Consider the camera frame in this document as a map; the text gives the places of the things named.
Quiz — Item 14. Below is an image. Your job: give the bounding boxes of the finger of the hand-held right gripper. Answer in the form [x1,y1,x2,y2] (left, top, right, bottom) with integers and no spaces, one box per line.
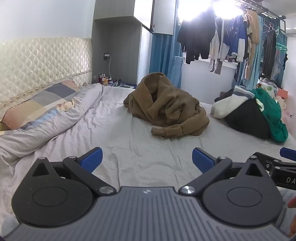
[252,152,281,173]
[279,147,296,163]

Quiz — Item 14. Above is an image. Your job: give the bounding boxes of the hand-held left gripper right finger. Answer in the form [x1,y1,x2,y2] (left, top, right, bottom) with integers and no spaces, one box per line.
[178,147,270,196]

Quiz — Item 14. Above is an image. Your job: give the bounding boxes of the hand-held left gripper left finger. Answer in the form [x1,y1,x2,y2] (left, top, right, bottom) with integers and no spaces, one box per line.
[31,147,117,196]

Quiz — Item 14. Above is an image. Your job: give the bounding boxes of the brown hoodie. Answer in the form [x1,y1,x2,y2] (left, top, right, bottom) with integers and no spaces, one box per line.
[123,72,210,139]

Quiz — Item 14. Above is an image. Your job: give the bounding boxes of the person's right hand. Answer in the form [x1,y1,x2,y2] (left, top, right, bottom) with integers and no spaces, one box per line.
[287,197,296,237]

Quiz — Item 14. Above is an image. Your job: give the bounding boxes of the green hoodie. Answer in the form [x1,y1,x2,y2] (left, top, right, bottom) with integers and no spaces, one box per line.
[251,88,289,143]

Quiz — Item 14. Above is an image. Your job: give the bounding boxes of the pale grey duvet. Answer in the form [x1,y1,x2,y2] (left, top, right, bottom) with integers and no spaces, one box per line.
[0,83,103,167]

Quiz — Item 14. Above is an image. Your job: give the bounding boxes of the bed with pale sheet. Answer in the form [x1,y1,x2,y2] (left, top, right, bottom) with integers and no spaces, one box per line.
[0,83,296,234]

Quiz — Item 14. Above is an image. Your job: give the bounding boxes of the cream blanket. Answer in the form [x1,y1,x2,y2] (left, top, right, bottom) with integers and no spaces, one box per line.
[275,95,287,112]

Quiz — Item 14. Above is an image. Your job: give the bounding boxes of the pink box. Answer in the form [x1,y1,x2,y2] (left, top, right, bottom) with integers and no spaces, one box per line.
[276,88,288,100]

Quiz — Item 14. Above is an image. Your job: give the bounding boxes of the polka dot pillow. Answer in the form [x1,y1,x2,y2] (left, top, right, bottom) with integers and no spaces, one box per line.
[257,78,281,95]

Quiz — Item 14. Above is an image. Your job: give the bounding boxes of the pastel patchwork pillow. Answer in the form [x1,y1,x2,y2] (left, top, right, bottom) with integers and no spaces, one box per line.
[0,77,80,131]

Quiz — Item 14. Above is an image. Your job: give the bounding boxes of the cluttered nightstand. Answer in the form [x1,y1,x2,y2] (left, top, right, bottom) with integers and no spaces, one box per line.
[92,79,137,90]

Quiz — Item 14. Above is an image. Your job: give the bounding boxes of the row of cosmetic bottles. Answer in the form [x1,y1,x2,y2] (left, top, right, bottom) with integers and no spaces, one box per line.
[98,74,114,86]

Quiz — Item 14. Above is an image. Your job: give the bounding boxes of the hanging grey patterned garment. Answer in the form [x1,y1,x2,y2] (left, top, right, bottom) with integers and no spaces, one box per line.
[270,50,281,80]

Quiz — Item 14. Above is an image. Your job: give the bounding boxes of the light blue curtain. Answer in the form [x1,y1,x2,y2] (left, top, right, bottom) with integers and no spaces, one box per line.
[235,16,265,90]

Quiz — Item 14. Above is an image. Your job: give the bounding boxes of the hanging striped garment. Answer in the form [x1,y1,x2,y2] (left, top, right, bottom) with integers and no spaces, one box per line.
[207,58,223,75]

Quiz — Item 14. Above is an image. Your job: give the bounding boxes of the teal clip hanger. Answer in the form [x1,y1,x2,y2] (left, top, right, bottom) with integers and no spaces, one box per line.
[275,28,288,53]

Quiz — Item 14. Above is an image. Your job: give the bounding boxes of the hanging white and beige garment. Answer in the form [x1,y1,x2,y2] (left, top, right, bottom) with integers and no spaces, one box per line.
[208,19,229,61]

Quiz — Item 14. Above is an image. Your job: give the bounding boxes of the grey and white wardrobe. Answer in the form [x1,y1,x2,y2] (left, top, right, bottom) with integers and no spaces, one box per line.
[91,0,177,87]

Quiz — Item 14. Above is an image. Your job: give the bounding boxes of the white air conditioner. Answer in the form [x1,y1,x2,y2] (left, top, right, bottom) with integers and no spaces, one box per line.
[284,20,296,38]

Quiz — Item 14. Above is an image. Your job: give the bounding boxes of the hanging black jacket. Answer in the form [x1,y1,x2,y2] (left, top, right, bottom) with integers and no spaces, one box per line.
[177,9,216,65]

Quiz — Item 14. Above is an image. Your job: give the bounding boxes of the hanging blue and white jacket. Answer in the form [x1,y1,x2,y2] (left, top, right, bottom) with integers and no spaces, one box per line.
[223,15,249,63]

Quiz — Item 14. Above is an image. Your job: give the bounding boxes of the white charger cable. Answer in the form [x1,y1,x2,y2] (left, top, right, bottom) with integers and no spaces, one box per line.
[107,55,114,84]

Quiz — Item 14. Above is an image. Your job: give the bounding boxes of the metal clothes rail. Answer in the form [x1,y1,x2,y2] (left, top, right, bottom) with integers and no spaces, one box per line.
[233,0,287,21]

